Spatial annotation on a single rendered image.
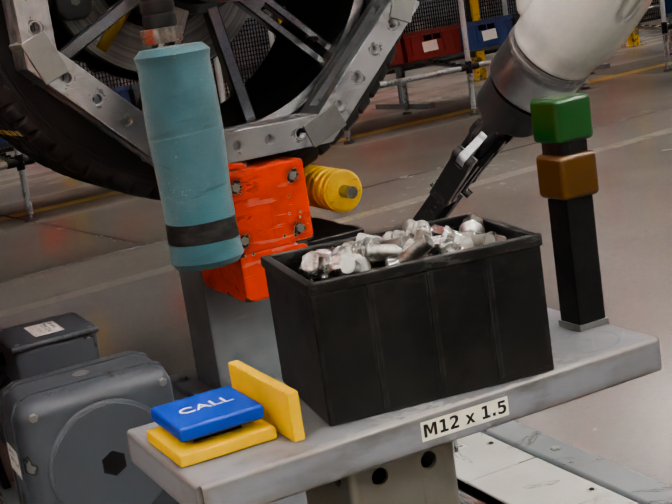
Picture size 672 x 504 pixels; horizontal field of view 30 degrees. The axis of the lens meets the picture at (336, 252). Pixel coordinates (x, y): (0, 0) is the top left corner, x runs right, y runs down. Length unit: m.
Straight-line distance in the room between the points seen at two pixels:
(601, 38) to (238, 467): 0.55
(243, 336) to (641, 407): 0.76
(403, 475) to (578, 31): 0.45
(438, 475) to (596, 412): 1.20
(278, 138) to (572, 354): 0.67
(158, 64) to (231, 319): 0.49
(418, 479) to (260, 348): 0.82
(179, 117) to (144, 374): 0.29
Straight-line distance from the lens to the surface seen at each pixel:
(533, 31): 1.24
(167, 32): 1.34
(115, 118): 1.55
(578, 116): 1.11
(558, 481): 1.77
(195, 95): 1.45
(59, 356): 1.52
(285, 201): 1.63
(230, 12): 1.89
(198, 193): 1.46
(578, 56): 1.23
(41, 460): 1.38
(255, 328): 1.82
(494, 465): 1.85
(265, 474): 0.93
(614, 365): 1.08
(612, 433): 2.13
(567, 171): 1.11
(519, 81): 1.27
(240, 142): 1.62
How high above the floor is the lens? 0.79
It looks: 12 degrees down
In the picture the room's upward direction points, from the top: 9 degrees counter-clockwise
